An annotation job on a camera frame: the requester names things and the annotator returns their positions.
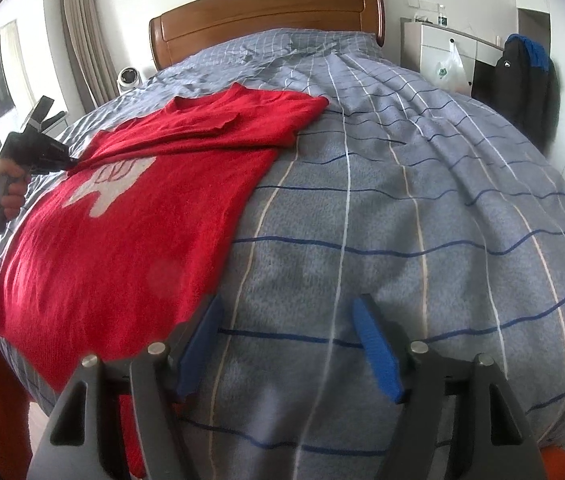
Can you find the clear bottle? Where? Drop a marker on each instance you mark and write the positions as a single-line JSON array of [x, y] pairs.
[[442, 16]]

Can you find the black jacket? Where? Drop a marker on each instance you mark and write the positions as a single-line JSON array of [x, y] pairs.
[[522, 105]]

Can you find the small white fan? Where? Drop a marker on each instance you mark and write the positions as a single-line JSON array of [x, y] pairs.
[[127, 78]]

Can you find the bed with grey checked cover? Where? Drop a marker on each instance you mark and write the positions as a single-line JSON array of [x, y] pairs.
[[412, 210]]

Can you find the white dresser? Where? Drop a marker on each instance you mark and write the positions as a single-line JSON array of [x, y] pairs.
[[430, 47]]

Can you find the brown wooden headboard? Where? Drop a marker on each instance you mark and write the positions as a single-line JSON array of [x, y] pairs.
[[267, 15]]

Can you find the beige curtain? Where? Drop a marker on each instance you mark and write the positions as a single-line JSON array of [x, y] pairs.
[[90, 35]]

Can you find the white plastic bag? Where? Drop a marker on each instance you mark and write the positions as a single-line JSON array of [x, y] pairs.
[[448, 72]]

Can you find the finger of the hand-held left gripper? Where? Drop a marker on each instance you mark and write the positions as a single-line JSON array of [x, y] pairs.
[[42, 110], [57, 119]]

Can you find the blue jacket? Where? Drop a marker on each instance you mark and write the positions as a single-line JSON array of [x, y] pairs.
[[537, 55]]

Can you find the red knit sweater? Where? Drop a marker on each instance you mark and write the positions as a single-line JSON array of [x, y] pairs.
[[127, 240]]

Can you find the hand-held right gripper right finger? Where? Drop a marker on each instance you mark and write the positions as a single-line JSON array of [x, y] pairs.
[[380, 355]]

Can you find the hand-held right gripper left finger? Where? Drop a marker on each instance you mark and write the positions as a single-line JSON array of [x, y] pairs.
[[200, 355]]

